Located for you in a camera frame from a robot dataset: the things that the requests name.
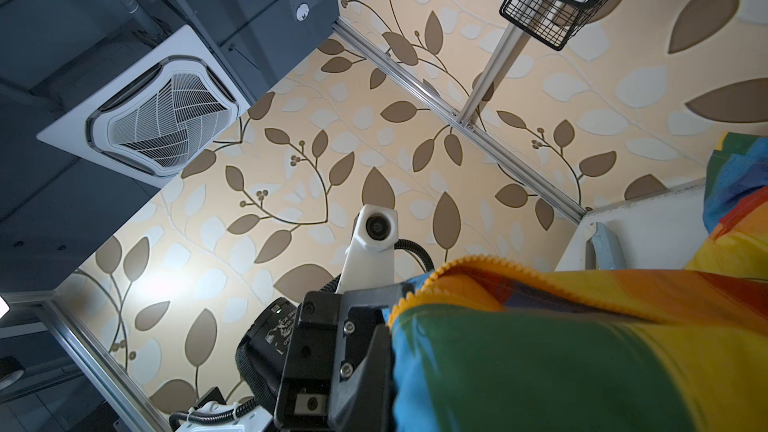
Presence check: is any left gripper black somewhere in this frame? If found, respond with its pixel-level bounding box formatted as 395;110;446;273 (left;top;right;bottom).
235;283;414;431

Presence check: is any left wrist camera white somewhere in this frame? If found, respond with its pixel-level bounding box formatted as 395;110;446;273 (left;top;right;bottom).
336;204;399;294

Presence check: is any ceiling air conditioner vent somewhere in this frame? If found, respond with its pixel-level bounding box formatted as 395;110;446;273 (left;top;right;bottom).
37;25;249;188

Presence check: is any rainbow striped jacket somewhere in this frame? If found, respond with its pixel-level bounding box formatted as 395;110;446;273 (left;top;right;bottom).
388;133;767;431

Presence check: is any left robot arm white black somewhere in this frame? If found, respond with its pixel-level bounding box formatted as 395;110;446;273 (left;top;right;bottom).
169;283;414;431

